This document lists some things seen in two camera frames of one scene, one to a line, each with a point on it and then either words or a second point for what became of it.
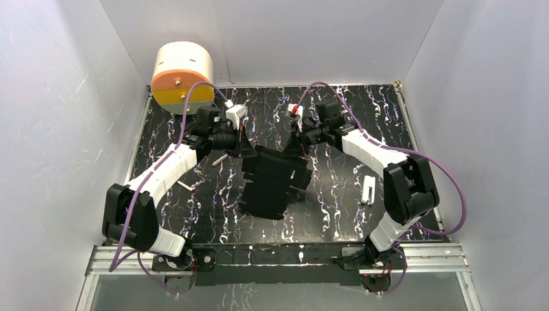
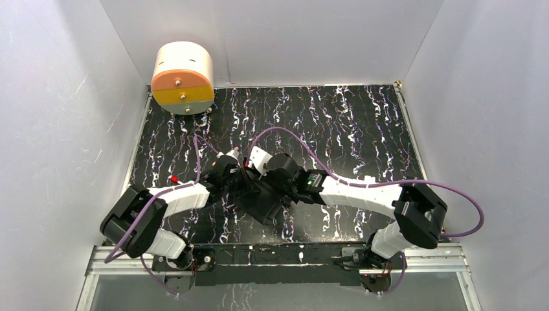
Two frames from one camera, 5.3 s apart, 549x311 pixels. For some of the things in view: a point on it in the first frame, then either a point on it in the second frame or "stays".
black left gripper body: (242, 146) to (242, 186)
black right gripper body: (297, 140) to (269, 178)
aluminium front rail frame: (419, 258) stays
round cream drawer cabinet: (179, 66) stays
